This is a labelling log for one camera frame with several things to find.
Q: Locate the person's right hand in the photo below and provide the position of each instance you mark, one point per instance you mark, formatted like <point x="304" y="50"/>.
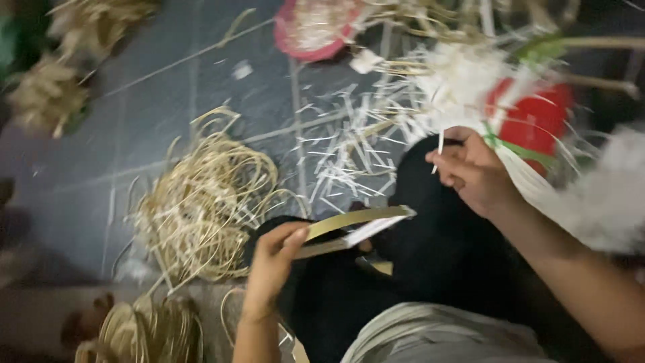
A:
<point x="471" y="174"/>

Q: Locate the person's left hand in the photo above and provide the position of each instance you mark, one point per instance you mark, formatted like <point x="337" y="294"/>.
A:
<point x="272" y="275"/>

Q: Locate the person's right fingers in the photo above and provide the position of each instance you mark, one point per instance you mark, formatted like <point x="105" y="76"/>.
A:
<point x="446" y="164"/>

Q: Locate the bent cane strip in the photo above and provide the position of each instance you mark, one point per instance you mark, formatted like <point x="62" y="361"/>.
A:
<point x="352" y="227"/>

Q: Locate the bundle of white cane strips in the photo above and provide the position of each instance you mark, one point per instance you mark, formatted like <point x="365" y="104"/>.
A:
<point x="504" y="116"/>

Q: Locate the scattered white cane offcuts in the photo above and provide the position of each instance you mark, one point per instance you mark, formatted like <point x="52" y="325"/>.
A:
<point x="352" y="146"/>

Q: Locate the red plastic bucket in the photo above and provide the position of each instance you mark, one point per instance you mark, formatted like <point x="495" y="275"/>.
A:
<point x="531" y="118"/>

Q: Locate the person's black trousers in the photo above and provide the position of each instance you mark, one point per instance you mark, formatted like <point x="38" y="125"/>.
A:
<point x="403" y="262"/>

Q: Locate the person's grey shirt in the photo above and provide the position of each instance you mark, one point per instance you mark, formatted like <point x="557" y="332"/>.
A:
<point x="443" y="335"/>

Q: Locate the long bamboo stick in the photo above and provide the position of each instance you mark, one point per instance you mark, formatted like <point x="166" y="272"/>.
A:
<point x="579" y="43"/>

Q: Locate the pink plastic basin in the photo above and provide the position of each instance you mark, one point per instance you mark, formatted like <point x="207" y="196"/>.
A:
<point x="315" y="27"/>

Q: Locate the tangled heap of cane strips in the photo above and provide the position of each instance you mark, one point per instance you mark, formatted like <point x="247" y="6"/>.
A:
<point x="206" y="206"/>

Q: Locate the coiled cane strips bundle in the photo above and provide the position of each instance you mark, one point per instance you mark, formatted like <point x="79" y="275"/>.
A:
<point x="143" y="330"/>

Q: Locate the straw-coloured woven bundle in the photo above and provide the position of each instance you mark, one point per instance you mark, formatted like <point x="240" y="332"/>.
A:
<point x="48" y="96"/>
<point x="93" y="25"/>

